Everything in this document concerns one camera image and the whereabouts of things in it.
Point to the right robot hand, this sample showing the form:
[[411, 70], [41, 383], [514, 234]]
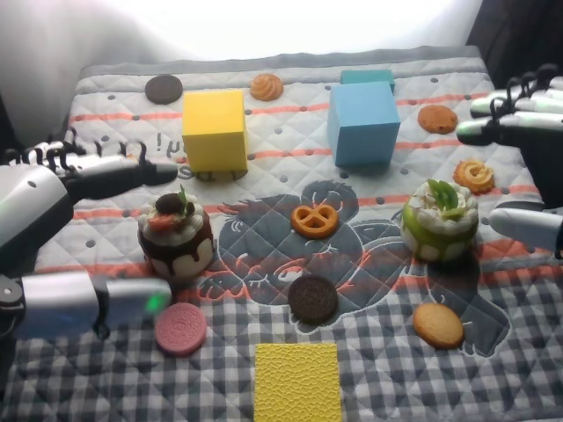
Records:
[[506, 129]]

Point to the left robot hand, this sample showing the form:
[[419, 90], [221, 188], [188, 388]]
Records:
[[35, 198]]

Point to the green cream toy cake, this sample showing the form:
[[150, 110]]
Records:
[[440, 228]]

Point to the chocolate drip toy cake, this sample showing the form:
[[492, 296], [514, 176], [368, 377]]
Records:
[[184, 250]]

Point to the blue cube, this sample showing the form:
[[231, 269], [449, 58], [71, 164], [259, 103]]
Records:
[[363, 127]]

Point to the yellow cube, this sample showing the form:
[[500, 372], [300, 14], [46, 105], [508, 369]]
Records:
[[213, 132]]

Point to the yellow swirl cookie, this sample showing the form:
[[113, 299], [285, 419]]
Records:
[[474, 176]]

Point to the brown chocolate chip cookie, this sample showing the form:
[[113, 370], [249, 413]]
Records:
[[437, 119]]

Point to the black curtain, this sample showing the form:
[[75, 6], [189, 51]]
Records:
[[514, 31]]

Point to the teal block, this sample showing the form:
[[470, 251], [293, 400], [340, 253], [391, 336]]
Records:
[[365, 76]]

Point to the plain dark round cookie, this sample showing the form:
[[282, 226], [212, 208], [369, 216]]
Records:
[[163, 89]]

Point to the pink sandwich cookie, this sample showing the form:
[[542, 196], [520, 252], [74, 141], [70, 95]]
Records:
[[181, 329]]

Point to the round golden biscuit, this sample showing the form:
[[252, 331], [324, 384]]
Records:
[[439, 326]]

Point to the orange pretzel cookie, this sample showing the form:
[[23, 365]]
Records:
[[315, 222]]

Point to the orange swirl cookie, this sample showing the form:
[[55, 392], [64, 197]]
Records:
[[266, 87]]

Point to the dark sandwich cookie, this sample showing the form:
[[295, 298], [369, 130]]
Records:
[[313, 300]]

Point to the grey quilt with bear print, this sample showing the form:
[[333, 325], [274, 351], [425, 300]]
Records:
[[396, 373]]

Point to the yellow textured block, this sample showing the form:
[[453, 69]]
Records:
[[298, 382]]

